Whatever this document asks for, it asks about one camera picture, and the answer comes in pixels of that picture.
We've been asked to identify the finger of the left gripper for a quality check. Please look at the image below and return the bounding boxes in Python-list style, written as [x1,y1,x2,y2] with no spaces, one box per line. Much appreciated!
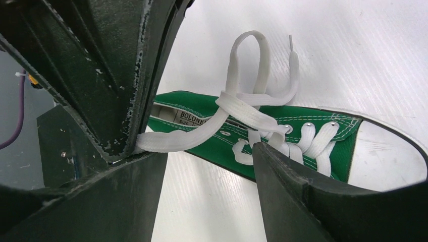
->
[1,0,192,161]

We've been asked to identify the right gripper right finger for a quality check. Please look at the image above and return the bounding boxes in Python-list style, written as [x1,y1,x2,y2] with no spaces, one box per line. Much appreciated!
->
[253,143,427,241]

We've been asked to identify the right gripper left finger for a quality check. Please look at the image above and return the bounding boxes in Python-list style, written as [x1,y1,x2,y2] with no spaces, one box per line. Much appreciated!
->
[1,153,168,241]

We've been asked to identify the white shoelace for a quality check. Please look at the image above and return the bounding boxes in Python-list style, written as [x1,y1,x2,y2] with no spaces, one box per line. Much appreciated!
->
[136,30,339,176]

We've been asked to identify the green canvas sneaker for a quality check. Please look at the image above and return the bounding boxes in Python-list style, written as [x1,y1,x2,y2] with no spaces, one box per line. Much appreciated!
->
[148,91,427,191]

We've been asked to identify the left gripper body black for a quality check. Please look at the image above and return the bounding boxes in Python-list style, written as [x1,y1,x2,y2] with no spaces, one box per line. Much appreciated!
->
[0,43,111,190]

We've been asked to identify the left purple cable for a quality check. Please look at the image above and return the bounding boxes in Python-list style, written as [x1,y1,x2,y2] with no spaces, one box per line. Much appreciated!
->
[0,68,27,150]

